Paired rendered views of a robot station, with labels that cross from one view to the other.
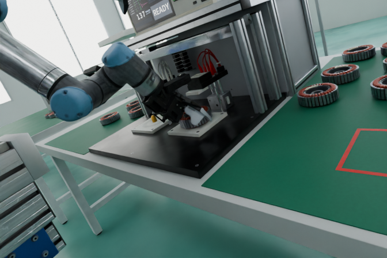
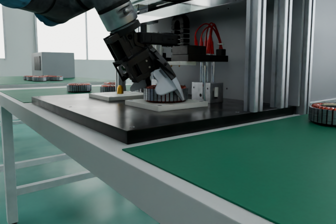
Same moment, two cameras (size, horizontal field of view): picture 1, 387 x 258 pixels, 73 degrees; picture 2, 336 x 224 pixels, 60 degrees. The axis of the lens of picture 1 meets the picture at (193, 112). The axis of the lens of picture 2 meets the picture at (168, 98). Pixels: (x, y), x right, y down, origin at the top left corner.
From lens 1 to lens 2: 23 cm
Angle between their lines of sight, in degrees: 11
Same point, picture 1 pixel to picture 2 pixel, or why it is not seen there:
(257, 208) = (180, 188)
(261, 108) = (253, 104)
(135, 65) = not seen: outside the picture
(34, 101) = (26, 68)
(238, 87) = (236, 87)
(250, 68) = (255, 45)
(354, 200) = not seen: outside the picture
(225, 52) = (234, 39)
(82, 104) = not seen: outside the picture
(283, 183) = (241, 174)
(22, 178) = not seen: outside the picture
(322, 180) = (309, 186)
